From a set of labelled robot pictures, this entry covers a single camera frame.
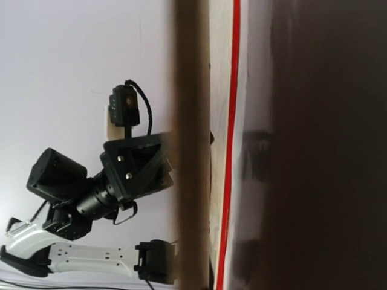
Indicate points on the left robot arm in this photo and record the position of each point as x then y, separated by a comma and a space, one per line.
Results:
46, 244

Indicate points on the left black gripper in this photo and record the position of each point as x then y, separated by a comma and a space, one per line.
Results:
134, 168

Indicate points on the brown backing board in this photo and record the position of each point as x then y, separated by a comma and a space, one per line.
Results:
324, 210

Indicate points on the wooden red photo frame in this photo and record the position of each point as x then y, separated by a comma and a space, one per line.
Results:
224, 29

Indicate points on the white photo paper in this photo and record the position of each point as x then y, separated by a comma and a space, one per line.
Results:
253, 125

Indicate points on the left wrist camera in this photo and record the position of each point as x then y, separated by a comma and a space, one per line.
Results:
122, 112

